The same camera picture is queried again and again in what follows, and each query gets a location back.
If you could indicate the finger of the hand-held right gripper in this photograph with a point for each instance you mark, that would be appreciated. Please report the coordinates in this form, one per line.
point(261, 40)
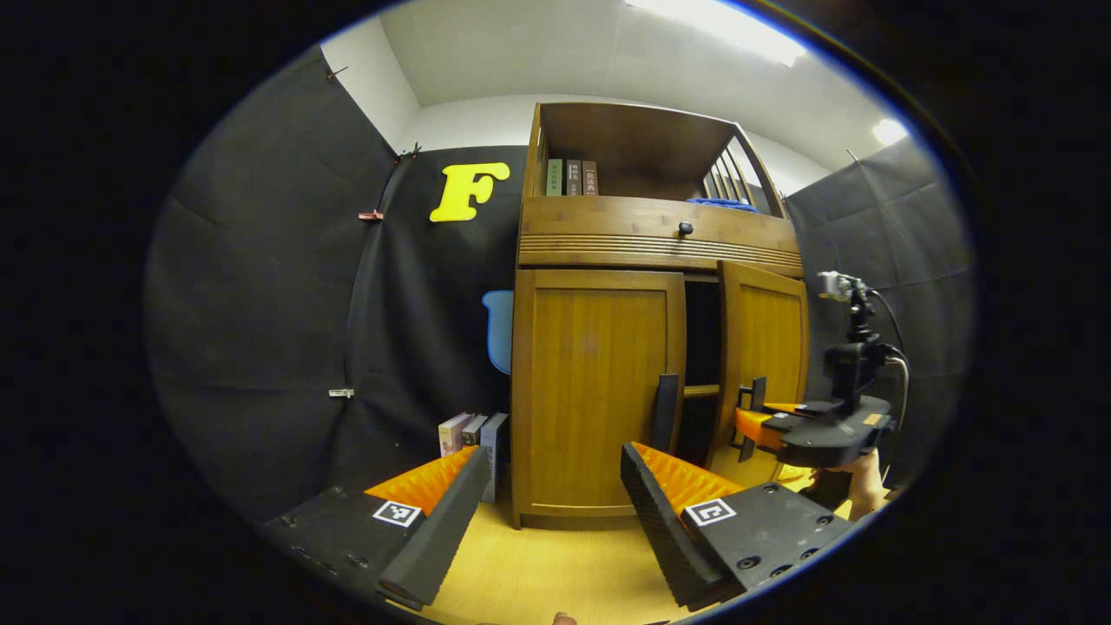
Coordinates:
point(755, 427)
point(794, 406)

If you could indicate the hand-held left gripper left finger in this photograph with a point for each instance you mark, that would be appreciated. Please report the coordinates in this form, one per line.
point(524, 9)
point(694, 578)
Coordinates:
point(434, 542)

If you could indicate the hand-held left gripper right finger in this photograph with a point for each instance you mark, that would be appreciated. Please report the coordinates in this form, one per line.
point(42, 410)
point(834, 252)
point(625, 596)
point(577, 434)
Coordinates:
point(664, 529)

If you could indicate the wooden cabinet door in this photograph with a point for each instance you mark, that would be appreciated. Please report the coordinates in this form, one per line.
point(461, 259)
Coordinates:
point(590, 391)
point(764, 347)

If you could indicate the wooden double-door shoe cabinet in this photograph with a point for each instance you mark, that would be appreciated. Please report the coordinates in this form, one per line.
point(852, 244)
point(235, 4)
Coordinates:
point(625, 156)

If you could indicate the wooden inner cabinet shelf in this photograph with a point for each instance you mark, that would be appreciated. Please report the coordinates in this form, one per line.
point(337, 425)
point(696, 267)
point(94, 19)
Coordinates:
point(701, 391)

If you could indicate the wooden cabinet drawer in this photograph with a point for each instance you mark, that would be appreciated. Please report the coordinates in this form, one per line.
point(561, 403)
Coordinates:
point(608, 230)

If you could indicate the light grey book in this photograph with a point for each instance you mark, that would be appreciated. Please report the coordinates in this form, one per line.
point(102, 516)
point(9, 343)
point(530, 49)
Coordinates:
point(495, 451)

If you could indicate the pale pink book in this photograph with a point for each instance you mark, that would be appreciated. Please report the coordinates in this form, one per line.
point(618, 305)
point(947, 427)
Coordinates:
point(453, 434)

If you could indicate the dark grey book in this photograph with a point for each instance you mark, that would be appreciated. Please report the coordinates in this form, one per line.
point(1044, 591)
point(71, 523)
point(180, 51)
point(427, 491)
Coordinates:
point(473, 427)

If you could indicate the blue folded cloth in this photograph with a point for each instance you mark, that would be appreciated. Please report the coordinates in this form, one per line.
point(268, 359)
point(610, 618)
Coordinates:
point(720, 205)

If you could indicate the small ceiling light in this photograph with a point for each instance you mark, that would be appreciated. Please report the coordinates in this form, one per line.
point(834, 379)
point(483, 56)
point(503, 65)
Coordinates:
point(890, 130)

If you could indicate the black backdrop cloth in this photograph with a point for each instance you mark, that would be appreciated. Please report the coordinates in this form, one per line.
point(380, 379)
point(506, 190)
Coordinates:
point(260, 304)

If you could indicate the red-brown book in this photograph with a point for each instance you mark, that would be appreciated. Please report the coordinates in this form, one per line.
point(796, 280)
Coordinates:
point(589, 177)

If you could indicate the brown book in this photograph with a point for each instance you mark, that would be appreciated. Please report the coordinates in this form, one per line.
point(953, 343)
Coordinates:
point(573, 177)

